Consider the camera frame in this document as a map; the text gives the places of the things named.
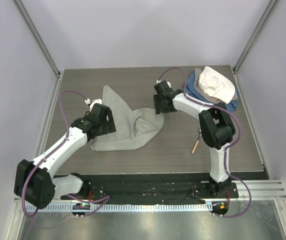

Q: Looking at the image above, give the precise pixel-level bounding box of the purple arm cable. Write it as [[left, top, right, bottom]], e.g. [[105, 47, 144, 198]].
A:
[[22, 90, 111, 218], [157, 66, 253, 218]]

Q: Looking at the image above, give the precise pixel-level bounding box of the white cloth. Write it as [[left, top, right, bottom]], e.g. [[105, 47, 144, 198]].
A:
[[197, 66, 236, 104]]

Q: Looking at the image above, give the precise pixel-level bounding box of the wooden handled spoon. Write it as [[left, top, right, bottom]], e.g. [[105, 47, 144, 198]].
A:
[[191, 128, 202, 154]]

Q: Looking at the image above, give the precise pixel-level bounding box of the front aluminium frame rail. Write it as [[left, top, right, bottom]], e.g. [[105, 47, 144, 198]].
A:
[[14, 180, 286, 202]]

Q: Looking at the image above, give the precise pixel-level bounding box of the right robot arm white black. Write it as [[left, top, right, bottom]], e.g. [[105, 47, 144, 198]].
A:
[[153, 80, 236, 198]]

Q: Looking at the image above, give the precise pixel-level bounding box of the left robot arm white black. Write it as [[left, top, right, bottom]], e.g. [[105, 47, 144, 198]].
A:
[[14, 103, 116, 209]]

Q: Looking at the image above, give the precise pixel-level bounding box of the beige grey cloth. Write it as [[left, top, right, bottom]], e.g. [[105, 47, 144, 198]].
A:
[[192, 67, 240, 105]]

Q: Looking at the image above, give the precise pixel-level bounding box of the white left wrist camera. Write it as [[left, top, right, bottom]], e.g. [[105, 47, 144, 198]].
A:
[[84, 98, 103, 108]]

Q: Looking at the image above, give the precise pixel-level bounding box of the blue checked cloth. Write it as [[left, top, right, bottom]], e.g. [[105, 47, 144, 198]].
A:
[[186, 68, 239, 112]]

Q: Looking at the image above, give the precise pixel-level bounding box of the left aluminium frame post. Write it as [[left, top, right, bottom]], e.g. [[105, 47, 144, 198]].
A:
[[12, 0, 62, 77]]

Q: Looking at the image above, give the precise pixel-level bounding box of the right aluminium frame post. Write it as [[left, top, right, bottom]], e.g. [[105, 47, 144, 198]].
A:
[[232, 0, 281, 73]]

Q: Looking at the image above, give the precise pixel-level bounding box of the grey cloth napkin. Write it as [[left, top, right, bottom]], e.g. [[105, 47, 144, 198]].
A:
[[91, 85, 164, 152]]

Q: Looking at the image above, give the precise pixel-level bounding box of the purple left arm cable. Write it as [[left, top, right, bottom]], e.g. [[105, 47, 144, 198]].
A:
[[22, 90, 111, 218]]

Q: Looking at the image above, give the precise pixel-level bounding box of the white slotted cable duct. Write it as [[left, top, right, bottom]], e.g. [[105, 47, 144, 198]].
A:
[[39, 201, 213, 213]]

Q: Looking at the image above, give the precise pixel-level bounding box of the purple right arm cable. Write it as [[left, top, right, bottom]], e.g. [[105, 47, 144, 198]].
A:
[[157, 66, 253, 218]]

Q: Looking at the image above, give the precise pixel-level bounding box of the aluminium frame post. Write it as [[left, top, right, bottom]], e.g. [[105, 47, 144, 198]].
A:
[[232, 0, 281, 73], [12, 0, 62, 77]]

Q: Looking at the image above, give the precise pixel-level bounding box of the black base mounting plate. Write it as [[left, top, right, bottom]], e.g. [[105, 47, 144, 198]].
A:
[[74, 173, 239, 205]]

